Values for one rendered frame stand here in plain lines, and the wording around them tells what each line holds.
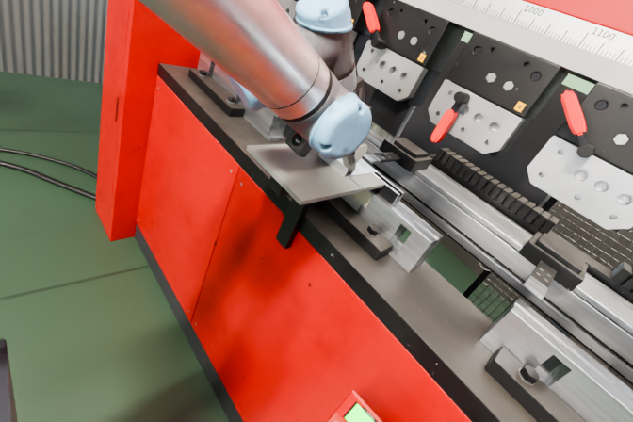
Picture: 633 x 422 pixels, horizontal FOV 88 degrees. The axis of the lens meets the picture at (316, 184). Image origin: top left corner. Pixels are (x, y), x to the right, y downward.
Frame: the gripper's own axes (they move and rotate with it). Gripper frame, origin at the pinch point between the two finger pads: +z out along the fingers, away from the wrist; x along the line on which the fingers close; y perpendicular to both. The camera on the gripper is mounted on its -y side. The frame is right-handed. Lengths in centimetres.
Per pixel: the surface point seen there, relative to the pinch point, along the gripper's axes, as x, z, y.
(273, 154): 6.0, -8.6, -11.1
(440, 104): -11.2, -12.0, 17.3
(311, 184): -4.6, -7.6, -10.0
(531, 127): -18, 24, 58
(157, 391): 12, 63, -82
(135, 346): 31, 62, -82
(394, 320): -29.7, 8.0, -13.8
